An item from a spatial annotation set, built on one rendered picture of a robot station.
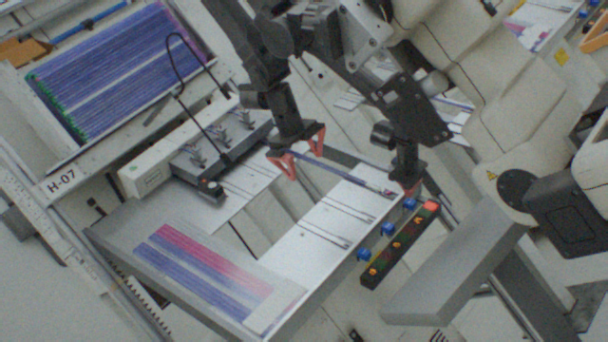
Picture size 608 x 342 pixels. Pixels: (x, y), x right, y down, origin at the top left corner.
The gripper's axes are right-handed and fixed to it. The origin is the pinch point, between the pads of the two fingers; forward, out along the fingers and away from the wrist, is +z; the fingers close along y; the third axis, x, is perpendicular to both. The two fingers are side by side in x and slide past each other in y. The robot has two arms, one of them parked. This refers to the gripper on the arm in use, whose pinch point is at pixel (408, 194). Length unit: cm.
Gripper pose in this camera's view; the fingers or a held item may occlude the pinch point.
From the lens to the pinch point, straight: 178.5
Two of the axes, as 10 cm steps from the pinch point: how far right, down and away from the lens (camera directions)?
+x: 7.6, 3.5, -5.4
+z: 1.2, 7.5, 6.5
